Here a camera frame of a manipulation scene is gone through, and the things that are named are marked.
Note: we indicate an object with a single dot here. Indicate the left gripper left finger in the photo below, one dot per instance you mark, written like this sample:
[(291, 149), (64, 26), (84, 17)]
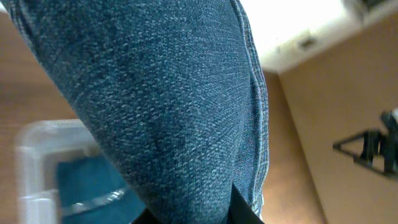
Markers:
[(146, 217)]

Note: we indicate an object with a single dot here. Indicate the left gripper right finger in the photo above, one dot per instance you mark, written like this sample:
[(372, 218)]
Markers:
[(239, 211)]

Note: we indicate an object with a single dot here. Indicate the teal garment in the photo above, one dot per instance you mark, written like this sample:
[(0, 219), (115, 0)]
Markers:
[(91, 190)]

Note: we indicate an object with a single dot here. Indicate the dark blue jeans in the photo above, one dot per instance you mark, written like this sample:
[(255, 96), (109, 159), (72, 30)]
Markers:
[(172, 91)]

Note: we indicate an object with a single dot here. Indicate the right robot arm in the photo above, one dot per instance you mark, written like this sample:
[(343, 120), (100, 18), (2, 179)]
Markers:
[(379, 152)]

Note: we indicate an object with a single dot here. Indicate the clear plastic storage bin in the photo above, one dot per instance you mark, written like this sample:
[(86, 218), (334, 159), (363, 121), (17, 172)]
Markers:
[(40, 147)]

